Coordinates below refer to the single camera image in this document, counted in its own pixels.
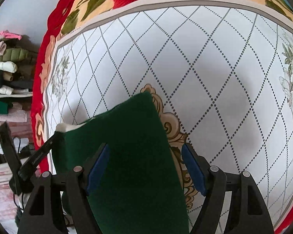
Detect clothes rack with folded clothes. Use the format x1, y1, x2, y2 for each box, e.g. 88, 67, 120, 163
0, 31, 37, 233

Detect green white varsity jacket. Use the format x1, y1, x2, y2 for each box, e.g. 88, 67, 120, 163
52, 92, 189, 233

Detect white diamond pattern mat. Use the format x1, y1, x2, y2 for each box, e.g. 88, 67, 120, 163
42, 0, 293, 234

